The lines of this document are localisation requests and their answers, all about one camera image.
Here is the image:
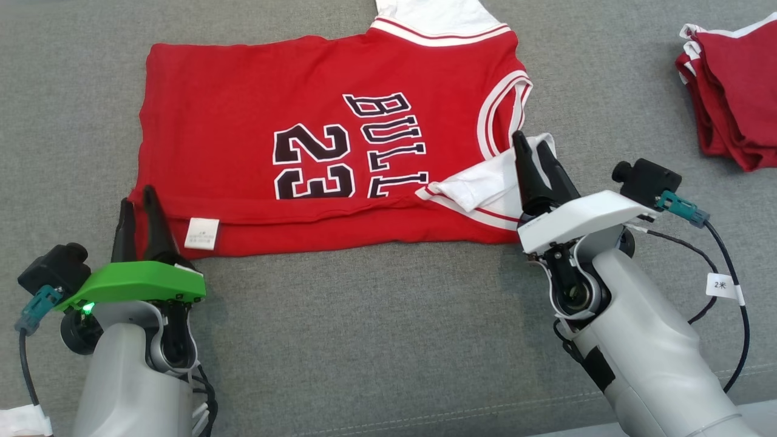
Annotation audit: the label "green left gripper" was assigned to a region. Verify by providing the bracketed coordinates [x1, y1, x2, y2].
[55, 185, 207, 313]

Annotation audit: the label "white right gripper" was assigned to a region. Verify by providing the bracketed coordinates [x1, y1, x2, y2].
[512, 130, 659, 254]

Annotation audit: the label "red basketball jersey number 23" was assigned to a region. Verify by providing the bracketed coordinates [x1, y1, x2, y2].
[131, 0, 556, 260]

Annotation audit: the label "red shorts with white trim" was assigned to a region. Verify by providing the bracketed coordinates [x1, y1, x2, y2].
[676, 12, 777, 172]

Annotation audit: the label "teal plug black cable left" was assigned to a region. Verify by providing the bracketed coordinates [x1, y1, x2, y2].
[15, 285, 64, 407]

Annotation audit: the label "teal plug black cable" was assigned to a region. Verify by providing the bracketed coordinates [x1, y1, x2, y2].
[656, 190, 751, 394]
[15, 285, 64, 407]

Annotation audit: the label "teal plug black cable right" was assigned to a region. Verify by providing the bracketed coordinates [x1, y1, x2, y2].
[656, 190, 751, 394]

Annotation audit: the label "thin black cable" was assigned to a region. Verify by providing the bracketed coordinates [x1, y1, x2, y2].
[628, 223, 720, 325]

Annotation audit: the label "white cable label tag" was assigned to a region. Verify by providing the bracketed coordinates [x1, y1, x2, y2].
[0, 405, 53, 437]
[706, 273, 746, 306]

